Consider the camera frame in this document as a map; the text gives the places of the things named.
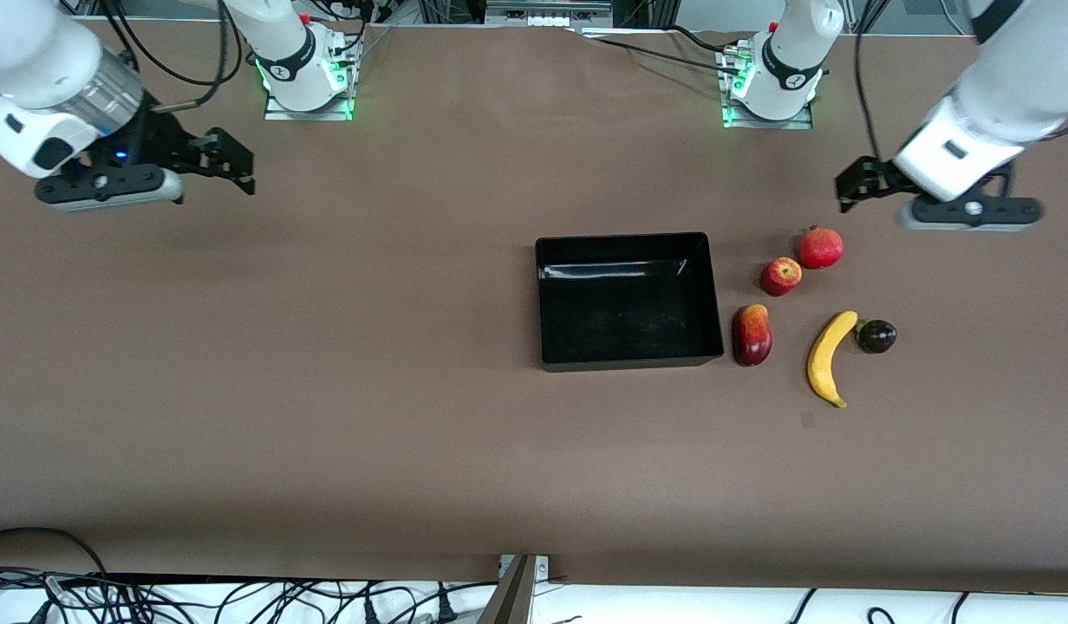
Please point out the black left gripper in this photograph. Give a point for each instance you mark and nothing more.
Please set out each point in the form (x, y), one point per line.
(877, 178)

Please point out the red pomegranate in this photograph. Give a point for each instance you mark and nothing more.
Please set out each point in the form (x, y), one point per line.
(821, 249)

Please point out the silver metal bracket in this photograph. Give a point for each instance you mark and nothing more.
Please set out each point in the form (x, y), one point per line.
(543, 568)

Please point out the dark purple eggplant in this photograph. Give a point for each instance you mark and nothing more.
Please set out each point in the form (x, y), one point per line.
(877, 336)

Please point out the dark aluminium bar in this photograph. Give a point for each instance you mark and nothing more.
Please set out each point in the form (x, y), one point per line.
(510, 598)

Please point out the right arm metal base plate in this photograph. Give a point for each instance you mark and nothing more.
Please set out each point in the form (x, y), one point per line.
(278, 113)

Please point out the red yellow mango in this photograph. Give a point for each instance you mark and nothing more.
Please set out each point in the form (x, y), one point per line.
(752, 336)

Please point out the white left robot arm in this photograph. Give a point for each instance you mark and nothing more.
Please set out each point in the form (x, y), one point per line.
(1002, 95)

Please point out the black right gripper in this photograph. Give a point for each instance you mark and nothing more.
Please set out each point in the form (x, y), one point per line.
(163, 139)

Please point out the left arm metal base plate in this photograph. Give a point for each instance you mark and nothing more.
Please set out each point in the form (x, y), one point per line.
(803, 123)

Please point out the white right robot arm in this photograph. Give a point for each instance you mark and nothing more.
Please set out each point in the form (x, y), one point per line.
(31, 52)

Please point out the red yellow apple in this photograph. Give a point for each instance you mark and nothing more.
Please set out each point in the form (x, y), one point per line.
(781, 277)

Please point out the white lower table surface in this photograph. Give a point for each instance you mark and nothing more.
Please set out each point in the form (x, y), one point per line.
(673, 607)

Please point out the brown table cover sheet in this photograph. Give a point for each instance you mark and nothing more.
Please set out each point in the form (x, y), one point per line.
(413, 477)

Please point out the yellow banana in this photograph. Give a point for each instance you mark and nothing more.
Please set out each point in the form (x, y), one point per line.
(822, 364)

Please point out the black rectangular plastic box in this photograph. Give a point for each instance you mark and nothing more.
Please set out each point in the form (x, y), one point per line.
(629, 329)

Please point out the white power strip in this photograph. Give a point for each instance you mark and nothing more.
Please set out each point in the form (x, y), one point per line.
(547, 17)

